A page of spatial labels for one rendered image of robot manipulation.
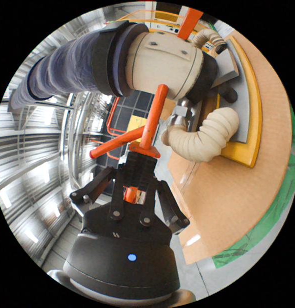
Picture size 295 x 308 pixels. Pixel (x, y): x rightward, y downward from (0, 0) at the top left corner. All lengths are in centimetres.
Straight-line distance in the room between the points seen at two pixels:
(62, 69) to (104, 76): 14
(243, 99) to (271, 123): 6
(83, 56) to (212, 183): 34
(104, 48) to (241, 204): 30
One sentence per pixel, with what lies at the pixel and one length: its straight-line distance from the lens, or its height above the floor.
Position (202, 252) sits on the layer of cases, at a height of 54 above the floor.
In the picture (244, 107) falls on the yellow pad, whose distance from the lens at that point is 16.
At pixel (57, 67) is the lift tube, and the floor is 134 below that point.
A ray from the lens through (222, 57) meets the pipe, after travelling 23.
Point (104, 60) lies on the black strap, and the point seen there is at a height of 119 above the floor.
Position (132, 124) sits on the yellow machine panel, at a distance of 750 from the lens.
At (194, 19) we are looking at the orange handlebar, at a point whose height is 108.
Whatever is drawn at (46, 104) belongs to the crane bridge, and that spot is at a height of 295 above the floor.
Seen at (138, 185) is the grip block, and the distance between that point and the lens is 17.
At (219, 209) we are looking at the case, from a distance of 17.
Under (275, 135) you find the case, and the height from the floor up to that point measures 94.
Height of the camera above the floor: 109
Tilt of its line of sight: 5 degrees down
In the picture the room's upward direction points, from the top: 74 degrees counter-clockwise
